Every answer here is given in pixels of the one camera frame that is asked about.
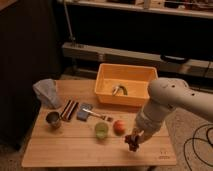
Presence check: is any orange peach fruit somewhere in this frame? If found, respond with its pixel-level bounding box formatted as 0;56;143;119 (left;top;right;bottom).
113;120;126;135

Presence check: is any black cable on floor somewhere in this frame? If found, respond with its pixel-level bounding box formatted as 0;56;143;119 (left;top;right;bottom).
183;123;213;171

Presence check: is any dark purple grape bunch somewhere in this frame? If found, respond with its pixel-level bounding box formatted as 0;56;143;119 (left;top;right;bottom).
124;135;139;152

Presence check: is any blue sponge block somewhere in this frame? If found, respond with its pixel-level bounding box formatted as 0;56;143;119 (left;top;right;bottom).
77;103;93;121

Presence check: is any crumpled grey cloth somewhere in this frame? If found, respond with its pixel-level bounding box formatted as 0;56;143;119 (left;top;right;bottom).
33;79;62;109

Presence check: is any background shelf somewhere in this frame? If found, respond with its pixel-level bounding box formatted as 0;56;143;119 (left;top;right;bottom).
56;0;213;19

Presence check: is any yellow plastic bin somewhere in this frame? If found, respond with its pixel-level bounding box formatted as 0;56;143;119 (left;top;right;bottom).
94;63;158;107

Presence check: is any green object in bin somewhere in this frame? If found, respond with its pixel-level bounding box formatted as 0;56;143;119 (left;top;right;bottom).
112;85;128;96

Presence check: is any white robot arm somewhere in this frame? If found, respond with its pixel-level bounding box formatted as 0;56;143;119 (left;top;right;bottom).
131;77;213;144

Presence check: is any green plastic cup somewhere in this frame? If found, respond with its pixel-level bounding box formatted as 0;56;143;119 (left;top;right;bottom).
95;122;109;139

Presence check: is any small metal cup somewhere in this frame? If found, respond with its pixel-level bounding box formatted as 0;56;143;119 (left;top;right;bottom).
46;111;61;129

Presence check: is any striped brown chocolate bar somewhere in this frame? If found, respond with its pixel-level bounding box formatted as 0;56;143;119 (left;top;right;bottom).
60;100;78;122

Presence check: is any grey metal rail base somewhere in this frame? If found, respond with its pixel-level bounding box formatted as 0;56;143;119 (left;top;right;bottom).
62;42;213;79

